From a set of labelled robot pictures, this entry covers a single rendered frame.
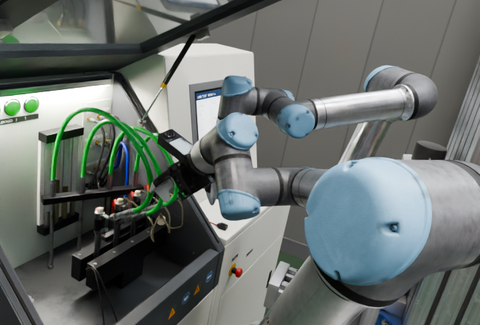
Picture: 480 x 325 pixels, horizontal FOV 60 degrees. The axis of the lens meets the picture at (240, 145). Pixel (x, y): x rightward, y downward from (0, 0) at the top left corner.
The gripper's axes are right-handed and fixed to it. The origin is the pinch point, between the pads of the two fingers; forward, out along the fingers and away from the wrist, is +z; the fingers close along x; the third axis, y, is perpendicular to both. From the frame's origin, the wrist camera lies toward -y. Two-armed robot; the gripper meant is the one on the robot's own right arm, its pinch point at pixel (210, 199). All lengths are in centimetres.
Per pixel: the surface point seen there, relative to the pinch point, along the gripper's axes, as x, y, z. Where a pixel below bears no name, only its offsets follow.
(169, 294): -9.0, -3.3, 28.8
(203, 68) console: 47, -38, -26
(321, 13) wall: 183, -39, -55
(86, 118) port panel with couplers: 7, -57, -7
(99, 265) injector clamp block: -15.4, -24.5, 25.7
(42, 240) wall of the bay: -9, -57, 35
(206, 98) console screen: 47, -35, -15
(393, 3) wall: 189, 3, -69
